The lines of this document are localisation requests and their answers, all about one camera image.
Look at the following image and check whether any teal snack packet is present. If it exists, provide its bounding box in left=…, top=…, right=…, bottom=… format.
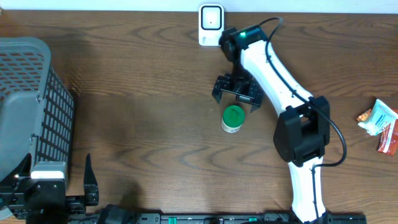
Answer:
left=358, top=99, right=397, bottom=136

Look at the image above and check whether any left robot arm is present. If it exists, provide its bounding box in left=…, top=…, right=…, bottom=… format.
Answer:
left=1, top=154, right=100, bottom=223

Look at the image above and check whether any red snack bar wrapper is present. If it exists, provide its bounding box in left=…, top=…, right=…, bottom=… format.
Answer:
left=377, top=120, right=397, bottom=156

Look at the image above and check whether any green lid jar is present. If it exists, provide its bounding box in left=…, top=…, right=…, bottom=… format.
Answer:
left=221, top=105, right=245, bottom=133

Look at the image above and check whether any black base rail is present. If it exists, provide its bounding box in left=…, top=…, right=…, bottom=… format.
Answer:
left=68, top=203, right=368, bottom=224

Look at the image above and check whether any white barcode scanner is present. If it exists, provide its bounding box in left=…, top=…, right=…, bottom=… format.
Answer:
left=198, top=4, right=224, bottom=47

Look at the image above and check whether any grey plastic basket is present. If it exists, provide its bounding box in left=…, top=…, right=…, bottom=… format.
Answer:
left=1, top=37, right=75, bottom=181

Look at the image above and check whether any orange small packet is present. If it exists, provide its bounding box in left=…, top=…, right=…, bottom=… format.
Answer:
left=356, top=109, right=372, bottom=122

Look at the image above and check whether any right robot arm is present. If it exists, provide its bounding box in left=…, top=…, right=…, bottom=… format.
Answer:
left=212, top=25, right=330, bottom=223

